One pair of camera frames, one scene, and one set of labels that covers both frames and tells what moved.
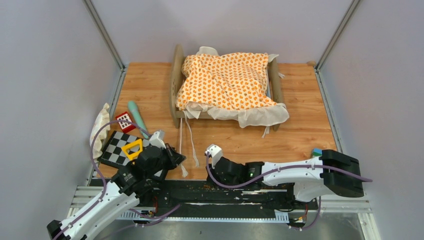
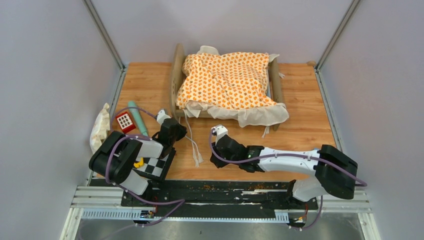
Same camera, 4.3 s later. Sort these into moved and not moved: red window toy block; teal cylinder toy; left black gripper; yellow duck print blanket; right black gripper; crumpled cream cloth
Moved: left black gripper; right black gripper
Not moved: red window toy block; teal cylinder toy; crumpled cream cloth; yellow duck print blanket
